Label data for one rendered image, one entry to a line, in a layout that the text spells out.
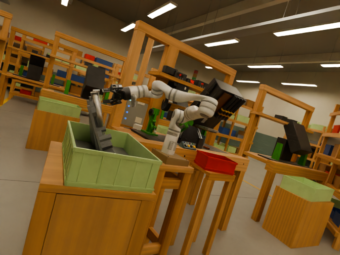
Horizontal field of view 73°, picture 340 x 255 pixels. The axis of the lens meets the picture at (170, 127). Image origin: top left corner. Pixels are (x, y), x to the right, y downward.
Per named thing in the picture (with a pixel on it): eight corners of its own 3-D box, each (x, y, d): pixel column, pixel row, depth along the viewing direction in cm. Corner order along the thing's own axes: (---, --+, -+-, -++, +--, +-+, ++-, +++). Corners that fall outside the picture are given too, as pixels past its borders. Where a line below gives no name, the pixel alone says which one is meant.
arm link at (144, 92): (136, 96, 137) (136, 83, 131) (160, 92, 143) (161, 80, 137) (139, 102, 133) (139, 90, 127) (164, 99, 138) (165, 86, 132)
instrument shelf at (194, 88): (218, 97, 284) (219, 94, 283) (159, 75, 231) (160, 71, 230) (205, 95, 304) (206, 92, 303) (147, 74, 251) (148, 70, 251)
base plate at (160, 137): (229, 155, 267) (229, 154, 267) (150, 141, 203) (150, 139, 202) (205, 144, 301) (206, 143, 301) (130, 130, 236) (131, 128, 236)
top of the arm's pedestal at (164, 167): (193, 173, 167) (194, 168, 166) (157, 170, 148) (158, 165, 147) (168, 158, 192) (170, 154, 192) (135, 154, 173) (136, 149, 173)
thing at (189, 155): (246, 172, 268) (250, 160, 267) (132, 159, 181) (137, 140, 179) (237, 167, 280) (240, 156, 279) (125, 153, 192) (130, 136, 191)
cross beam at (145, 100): (210, 122, 315) (212, 115, 314) (124, 97, 239) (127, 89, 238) (208, 121, 319) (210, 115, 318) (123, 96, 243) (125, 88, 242)
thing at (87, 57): (101, 120, 878) (117, 62, 859) (7, 98, 727) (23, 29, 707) (98, 117, 925) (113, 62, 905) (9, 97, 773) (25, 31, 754)
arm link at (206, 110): (215, 119, 124) (195, 122, 148) (220, 103, 126) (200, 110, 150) (201, 111, 122) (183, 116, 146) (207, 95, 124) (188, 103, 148)
